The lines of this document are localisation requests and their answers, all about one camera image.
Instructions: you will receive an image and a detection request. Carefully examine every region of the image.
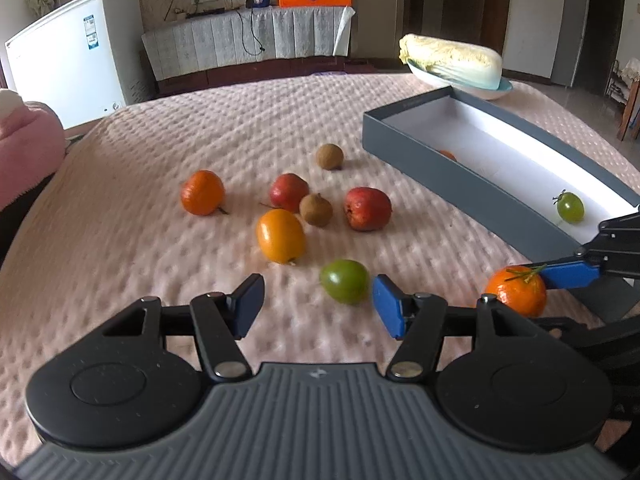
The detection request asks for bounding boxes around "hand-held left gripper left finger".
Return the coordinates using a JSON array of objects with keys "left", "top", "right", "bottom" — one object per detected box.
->
[{"left": 102, "top": 273, "right": 266, "bottom": 383}]

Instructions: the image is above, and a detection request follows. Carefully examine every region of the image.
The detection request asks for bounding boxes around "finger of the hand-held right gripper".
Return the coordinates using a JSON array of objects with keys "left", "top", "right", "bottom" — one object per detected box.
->
[
  {"left": 537, "top": 316, "right": 640, "bottom": 368},
  {"left": 542, "top": 204, "right": 640, "bottom": 292}
]

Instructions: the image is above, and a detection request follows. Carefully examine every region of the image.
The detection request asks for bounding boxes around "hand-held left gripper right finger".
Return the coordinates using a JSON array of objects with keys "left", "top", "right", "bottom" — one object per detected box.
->
[{"left": 372, "top": 274, "right": 538, "bottom": 382}]

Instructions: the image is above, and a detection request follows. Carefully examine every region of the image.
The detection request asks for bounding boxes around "green round fruit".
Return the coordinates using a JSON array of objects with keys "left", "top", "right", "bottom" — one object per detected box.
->
[{"left": 320, "top": 259, "right": 371, "bottom": 305}]

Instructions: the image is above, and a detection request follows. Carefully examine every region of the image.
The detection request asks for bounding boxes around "yellow orange tomato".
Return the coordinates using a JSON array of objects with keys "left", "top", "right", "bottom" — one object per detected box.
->
[{"left": 256, "top": 209, "right": 306, "bottom": 264}]

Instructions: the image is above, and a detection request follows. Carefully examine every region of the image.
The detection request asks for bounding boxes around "brown round fruit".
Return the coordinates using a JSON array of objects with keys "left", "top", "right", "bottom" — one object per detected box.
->
[
  {"left": 315, "top": 143, "right": 344, "bottom": 171},
  {"left": 299, "top": 193, "right": 334, "bottom": 227}
]

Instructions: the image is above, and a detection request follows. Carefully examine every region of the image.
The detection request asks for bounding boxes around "grey cardboard box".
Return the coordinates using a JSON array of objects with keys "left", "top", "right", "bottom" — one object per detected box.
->
[{"left": 362, "top": 85, "right": 640, "bottom": 323}]

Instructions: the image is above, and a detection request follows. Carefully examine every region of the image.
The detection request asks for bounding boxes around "green tomato with stem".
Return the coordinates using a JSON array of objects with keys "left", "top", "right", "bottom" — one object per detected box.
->
[{"left": 553, "top": 190, "right": 585, "bottom": 224}]

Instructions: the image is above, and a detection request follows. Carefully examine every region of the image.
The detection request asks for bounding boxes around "red round fruit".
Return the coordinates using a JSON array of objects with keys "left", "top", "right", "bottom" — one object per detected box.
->
[
  {"left": 270, "top": 173, "right": 310, "bottom": 213},
  {"left": 344, "top": 187, "right": 392, "bottom": 232}
]

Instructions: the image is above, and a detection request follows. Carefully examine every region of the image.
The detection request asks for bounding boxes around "pink quilted table cover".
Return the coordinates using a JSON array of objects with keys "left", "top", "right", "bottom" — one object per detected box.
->
[{"left": 0, "top": 72, "right": 640, "bottom": 466}]

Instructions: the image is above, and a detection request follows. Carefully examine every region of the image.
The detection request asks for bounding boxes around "wooden chair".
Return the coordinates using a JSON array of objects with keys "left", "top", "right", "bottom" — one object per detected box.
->
[{"left": 607, "top": 57, "right": 640, "bottom": 141}]

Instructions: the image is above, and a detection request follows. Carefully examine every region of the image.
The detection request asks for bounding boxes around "blue rimmed plate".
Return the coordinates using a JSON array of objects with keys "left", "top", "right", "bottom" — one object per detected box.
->
[{"left": 407, "top": 60, "right": 513, "bottom": 102}]

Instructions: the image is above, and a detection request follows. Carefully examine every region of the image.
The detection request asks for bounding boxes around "dark wooden cabinet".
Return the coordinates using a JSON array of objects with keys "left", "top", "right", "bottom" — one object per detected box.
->
[{"left": 150, "top": 55, "right": 401, "bottom": 96}]

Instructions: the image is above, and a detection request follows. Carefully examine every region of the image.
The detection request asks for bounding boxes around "napa cabbage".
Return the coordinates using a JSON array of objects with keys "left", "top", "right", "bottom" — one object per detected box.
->
[{"left": 398, "top": 33, "right": 503, "bottom": 88}]

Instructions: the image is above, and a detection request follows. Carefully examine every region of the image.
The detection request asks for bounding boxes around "white lace cabinet cloth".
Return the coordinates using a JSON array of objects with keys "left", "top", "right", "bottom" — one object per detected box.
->
[{"left": 141, "top": 6, "right": 356, "bottom": 81}]

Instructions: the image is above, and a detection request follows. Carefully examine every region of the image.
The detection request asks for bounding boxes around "pink fluffy cloth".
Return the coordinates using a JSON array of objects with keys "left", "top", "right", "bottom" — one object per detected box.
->
[{"left": 0, "top": 89, "right": 66, "bottom": 211}]

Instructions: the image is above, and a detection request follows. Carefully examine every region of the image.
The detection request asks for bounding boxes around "white plastic sheet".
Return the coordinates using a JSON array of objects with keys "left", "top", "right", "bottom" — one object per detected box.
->
[{"left": 332, "top": 6, "right": 356, "bottom": 56}]

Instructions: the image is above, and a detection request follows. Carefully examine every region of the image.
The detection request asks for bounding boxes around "white chest freezer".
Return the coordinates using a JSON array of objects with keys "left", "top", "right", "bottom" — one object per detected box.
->
[{"left": 5, "top": 0, "right": 151, "bottom": 131}]

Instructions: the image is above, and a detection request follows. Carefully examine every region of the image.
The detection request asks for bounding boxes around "black cable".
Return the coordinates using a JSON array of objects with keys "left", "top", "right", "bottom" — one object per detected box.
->
[{"left": 234, "top": 0, "right": 266, "bottom": 54}]

